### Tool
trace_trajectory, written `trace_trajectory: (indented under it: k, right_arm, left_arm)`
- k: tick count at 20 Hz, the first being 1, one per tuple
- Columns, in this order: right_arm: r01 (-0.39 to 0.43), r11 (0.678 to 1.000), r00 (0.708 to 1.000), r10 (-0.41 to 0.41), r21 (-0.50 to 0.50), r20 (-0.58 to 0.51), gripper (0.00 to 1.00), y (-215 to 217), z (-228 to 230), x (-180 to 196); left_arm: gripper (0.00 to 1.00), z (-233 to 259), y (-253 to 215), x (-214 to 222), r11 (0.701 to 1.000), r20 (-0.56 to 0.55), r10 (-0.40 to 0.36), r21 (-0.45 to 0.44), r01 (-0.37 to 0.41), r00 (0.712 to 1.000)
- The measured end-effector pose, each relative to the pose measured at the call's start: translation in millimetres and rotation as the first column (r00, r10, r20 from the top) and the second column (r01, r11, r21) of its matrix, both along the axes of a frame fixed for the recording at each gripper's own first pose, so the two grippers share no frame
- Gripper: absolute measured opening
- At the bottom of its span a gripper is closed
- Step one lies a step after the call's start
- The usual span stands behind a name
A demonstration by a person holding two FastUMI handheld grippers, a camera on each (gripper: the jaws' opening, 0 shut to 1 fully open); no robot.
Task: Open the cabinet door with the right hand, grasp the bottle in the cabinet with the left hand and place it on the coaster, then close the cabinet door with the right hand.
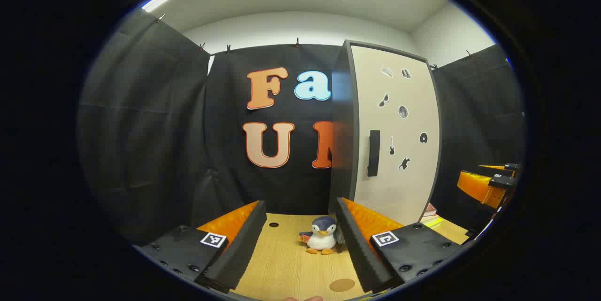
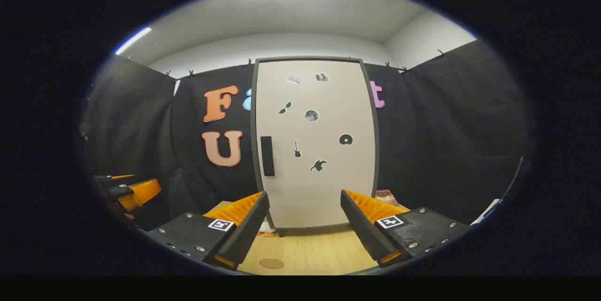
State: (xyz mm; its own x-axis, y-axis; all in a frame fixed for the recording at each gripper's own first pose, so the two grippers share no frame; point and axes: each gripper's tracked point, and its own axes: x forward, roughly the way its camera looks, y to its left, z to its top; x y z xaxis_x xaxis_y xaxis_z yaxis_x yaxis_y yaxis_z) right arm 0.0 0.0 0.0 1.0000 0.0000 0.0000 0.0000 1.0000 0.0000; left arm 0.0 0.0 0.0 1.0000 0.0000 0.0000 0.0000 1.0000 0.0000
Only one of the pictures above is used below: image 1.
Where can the round brown coaster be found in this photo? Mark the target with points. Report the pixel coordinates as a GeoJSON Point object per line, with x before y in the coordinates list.
{"type": "Point", "coordinates": [342, 285]}

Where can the penguin plush toy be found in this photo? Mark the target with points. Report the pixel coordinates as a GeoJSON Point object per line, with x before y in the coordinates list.
{"type": "Point", "coordinates": [323, 240]}

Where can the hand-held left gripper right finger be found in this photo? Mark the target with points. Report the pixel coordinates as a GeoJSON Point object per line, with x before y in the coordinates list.
{"type": "Point", "coordinates": [357, 254]}

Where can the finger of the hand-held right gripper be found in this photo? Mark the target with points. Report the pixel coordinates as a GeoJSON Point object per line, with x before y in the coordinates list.
{"type": "Point", "coordinates": [509, 167]}
{"type": "Point", "coordinates": [474, 186]}

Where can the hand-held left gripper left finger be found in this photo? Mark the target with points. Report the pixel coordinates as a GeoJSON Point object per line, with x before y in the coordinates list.
{"type": "Point", "coordinates": [239, 254]}

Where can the row of cloth clips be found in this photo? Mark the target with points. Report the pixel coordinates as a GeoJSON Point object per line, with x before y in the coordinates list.
{"type": "Point", "coordinates": [296, 43]}

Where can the black backdrop cloth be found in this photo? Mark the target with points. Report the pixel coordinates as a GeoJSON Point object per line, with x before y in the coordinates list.
{"type": "Point", "coordinates": [155, 127]}

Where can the grey cabinet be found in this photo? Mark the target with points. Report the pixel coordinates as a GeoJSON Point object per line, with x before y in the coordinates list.
{"type": "Point", "coordinates": [342, 127]}

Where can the ceiling light tube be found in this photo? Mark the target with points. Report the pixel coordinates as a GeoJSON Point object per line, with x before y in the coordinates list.
{"type": "Point", "coordinates": [158, 0]}

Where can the stack of books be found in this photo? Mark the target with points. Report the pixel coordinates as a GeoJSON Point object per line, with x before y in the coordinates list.
{"type": "Point", "coordinates": [429, 219]}

